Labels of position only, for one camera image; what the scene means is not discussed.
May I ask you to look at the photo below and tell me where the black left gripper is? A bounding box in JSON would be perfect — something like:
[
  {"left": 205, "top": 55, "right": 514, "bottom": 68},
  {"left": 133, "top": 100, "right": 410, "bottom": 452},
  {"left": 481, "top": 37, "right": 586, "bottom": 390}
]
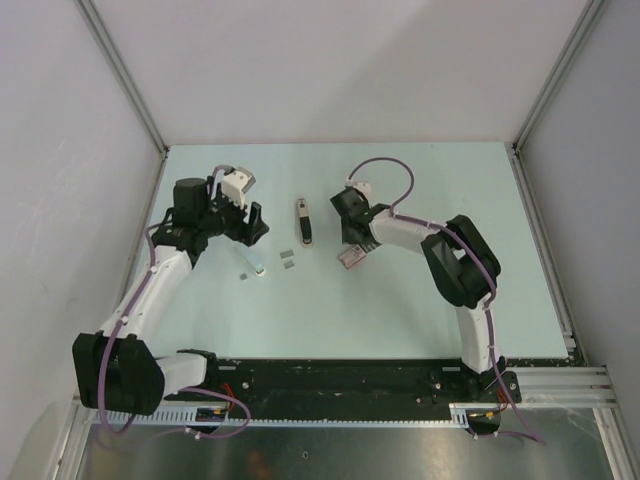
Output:
[{"left": 198, "top": 183, "right": 268, "bottom": 247}]

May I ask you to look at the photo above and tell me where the red white staple box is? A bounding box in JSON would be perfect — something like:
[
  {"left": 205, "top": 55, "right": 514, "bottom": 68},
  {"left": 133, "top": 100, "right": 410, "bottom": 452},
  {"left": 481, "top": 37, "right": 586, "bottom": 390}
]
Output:
[{"left": 338, "top": 245, "right": 367, "bottom": 270}]

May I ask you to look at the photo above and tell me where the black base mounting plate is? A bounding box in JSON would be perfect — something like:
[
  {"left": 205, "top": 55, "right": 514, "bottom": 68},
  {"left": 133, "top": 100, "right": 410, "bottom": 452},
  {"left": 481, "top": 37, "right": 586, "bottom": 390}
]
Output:
[{"left": 164, "top": 355, "right": 522, "bottom": 412}]

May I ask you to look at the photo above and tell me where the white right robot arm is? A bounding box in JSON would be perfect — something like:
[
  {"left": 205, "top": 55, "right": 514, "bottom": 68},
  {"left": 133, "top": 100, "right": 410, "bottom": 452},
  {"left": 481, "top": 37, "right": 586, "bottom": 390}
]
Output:
[{"left": 330, "top": 186, "right": 504, "bottom": 401}]

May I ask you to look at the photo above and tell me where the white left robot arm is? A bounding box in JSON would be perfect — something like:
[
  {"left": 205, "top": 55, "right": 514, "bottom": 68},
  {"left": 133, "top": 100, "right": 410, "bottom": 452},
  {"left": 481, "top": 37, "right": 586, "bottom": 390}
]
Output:
[{"left": 72, "top": 166, "right": 269, "bottom": 416}]

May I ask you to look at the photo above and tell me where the grey slotted cable duct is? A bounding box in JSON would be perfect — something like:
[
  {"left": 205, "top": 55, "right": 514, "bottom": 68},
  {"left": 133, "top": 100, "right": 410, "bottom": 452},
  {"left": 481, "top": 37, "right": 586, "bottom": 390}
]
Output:
[{"left": 88, "top": 403, "right": 471, "bottom": 429}]

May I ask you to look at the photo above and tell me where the aluminium frame rail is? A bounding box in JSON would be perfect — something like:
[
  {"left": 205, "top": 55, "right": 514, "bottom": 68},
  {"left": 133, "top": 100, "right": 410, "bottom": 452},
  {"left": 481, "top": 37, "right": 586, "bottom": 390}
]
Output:
[{"left": 511, "top": 367, "right": 617, "bottom": 408}]

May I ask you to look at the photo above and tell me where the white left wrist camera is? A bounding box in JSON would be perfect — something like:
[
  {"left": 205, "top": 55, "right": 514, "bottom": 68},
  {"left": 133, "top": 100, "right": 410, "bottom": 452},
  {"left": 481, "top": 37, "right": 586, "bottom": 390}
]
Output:
[{"left": 221, "top": 167, "right": 256, "bottom": 209}]

